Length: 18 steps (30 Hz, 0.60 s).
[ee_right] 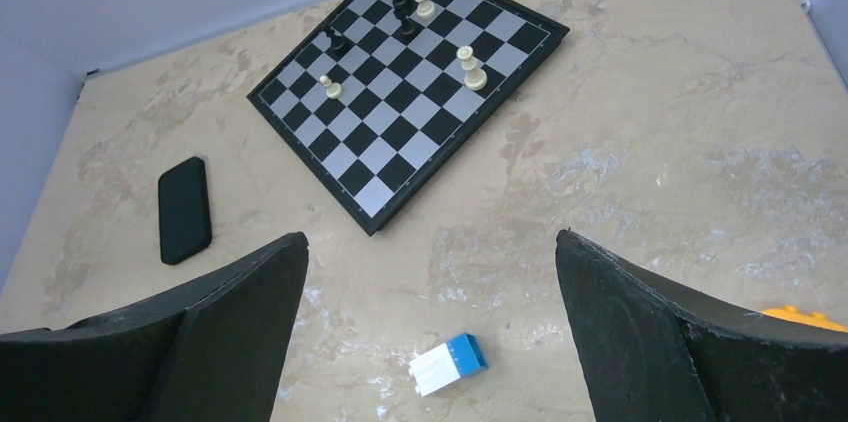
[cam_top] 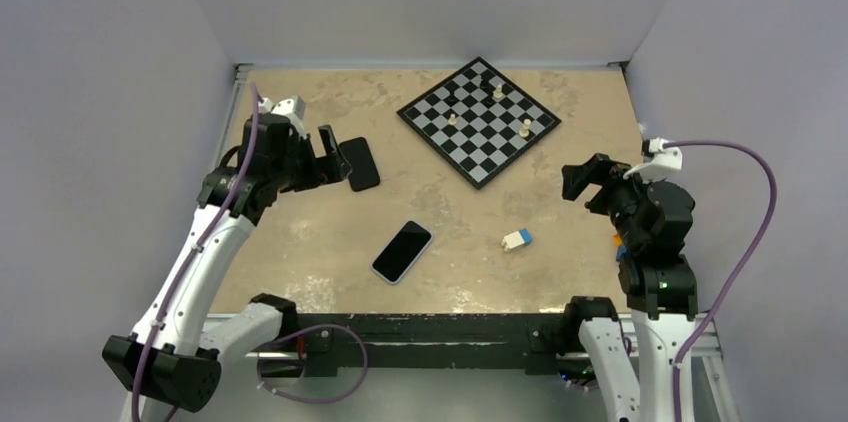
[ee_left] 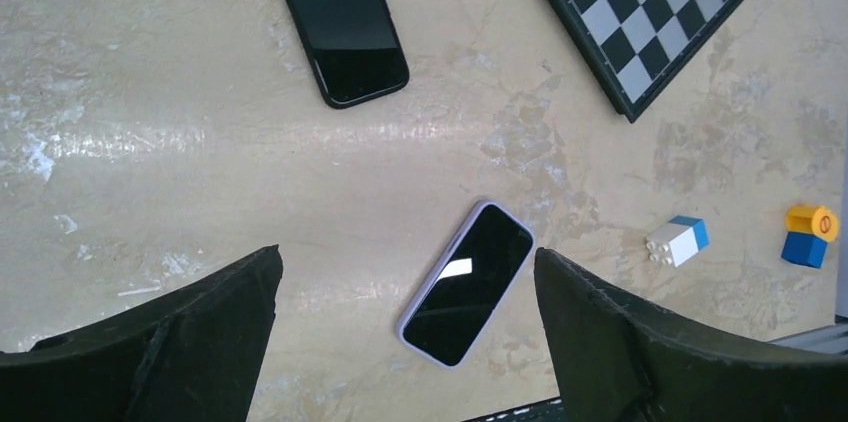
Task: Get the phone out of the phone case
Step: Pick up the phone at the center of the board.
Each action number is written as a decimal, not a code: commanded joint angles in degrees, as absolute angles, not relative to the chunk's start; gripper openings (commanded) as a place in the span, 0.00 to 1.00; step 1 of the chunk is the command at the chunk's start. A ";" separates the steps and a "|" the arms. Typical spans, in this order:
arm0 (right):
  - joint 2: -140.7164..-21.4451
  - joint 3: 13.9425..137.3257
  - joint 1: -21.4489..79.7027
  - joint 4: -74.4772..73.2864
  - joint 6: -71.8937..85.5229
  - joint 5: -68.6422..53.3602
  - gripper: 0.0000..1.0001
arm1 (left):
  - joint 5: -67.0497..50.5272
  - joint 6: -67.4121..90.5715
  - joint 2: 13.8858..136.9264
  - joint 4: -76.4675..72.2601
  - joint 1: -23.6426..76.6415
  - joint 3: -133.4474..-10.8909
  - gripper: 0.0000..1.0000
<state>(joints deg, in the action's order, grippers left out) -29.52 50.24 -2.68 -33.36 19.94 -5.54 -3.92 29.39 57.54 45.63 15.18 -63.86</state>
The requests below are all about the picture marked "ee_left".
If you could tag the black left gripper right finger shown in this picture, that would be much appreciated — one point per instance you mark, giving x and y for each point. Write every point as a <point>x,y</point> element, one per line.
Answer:
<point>619,357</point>

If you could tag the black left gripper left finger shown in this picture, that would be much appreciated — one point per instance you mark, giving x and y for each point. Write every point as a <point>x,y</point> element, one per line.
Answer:
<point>193,354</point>

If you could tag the black phone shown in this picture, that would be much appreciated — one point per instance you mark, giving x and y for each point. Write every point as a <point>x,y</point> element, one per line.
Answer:
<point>352,47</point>

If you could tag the white blue toy block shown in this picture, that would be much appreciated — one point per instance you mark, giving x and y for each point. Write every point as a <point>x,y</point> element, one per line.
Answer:
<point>678,240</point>

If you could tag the aluminium frame rail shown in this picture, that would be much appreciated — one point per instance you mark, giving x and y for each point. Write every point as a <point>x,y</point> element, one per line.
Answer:
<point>830,340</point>

